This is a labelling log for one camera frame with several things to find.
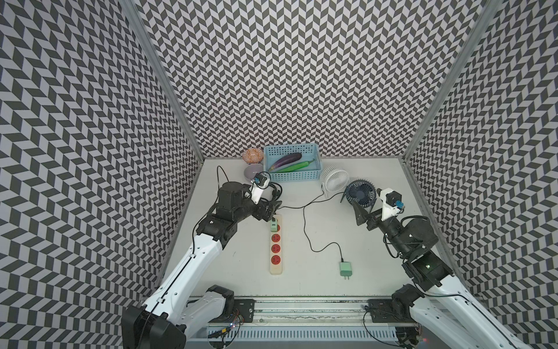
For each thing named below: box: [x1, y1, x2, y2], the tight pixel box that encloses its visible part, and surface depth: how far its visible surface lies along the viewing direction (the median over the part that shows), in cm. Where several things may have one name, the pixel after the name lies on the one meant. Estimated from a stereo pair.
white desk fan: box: [320, 163, 350, 198], surface depth 101 cm
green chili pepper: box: [276, 158, 316, 174], surface depth 111 cm
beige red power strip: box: [269, 214, 283, 275], surface depth 86 cm
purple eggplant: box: [268, 152, 303, 172], surface depth 114 cm
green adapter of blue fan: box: [340, 261, 353, 280], surface depth 83 cm
